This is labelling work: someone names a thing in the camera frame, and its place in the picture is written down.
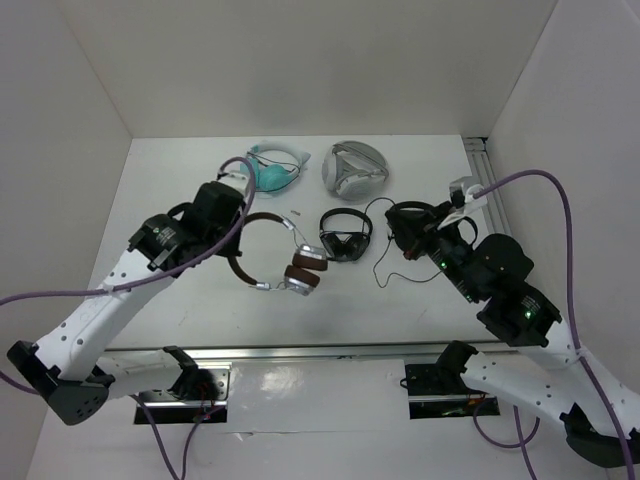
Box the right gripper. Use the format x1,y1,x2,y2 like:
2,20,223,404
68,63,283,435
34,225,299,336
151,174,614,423
382,198,479,300

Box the brown silver headphones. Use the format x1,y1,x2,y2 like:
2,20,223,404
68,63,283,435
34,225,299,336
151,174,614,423
227,212,329,296

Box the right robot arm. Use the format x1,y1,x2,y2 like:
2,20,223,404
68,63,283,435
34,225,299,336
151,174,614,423
385,201,639,468

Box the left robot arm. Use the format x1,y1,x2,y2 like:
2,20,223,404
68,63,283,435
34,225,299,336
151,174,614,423
7,181,246,426

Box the black headphones right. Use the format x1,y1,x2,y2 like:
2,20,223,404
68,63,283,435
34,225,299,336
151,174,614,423
385,201,437,222

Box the black headphones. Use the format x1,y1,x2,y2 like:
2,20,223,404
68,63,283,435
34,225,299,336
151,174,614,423
319,207,374,263
385,201,437,222

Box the black headphones centre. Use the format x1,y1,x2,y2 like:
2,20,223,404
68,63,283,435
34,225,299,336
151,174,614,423
319,207,374,263

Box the teal white headphones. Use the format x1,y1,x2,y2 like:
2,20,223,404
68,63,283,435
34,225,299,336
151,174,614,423
246,140,311,193

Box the grey white headphones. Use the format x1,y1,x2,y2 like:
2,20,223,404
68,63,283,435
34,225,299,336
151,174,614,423
321,140,390,202

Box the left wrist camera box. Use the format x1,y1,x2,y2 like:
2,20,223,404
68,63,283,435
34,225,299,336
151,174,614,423
217,170,251,197

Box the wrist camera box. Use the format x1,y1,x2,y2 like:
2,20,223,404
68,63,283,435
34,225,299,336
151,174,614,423
217,170,251,197
438,176,488,230

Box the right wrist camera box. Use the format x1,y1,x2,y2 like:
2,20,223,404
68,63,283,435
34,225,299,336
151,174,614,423
438,176,488,230

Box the aluminium rail right side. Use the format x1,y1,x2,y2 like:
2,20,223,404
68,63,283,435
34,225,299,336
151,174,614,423
462,137,512,236

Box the aluminium rail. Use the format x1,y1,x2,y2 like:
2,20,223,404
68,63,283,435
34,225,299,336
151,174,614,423
462,137,512,236
99,337,521,364

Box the aluminium rail front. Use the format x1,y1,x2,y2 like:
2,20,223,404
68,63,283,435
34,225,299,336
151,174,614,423
99,337,521,364

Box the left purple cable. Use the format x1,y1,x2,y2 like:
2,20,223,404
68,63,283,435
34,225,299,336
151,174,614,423
0,156,257,480

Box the purple cable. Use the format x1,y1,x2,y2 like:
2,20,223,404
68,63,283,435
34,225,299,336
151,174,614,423
472,169,640,480
0,156,257,480

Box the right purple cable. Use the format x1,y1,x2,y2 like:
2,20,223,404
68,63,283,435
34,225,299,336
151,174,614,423
472,169,640,480

